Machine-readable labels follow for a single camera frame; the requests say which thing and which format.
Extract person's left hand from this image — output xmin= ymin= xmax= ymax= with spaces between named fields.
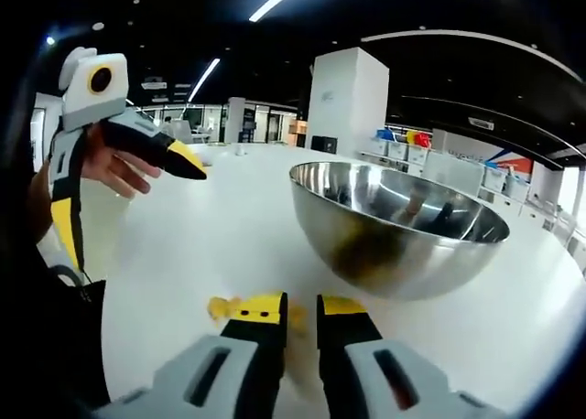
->
xmin=80 ymin=124 xmax=164 ymax=199

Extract white partition panel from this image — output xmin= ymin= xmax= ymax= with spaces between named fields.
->
xmin=420 ymin=153 xmax=486 ymax=197

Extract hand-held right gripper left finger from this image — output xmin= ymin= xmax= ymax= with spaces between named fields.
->
xmin=98 ymin=291 xmax=289 ymax=419

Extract short ceiling strip light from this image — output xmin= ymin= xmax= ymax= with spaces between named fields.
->
xmin=189 ymin=58 xmax=222 ymax=103

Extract stainless steel bowl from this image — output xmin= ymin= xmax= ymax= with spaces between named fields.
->
xmin=288 ymin=161 xmax=511 ymax=301

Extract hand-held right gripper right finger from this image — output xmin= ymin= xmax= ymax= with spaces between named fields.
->
xmin=316 ymin=294 xmax=505 ymax=419

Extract yellow QQ candy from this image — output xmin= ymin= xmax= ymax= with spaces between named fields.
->
xmin=287 ymin=303 xmax=311 ymax=347
xmin=208 ymin=296 xmax=243 ymax=323

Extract white table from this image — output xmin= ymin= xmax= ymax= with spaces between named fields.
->
xmin=98 ymin=142 xmax=586 ymax=419

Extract row of white storage boxes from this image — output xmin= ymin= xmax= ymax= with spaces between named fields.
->
xmin=361 ymin=125 xmax=553 ymax=212

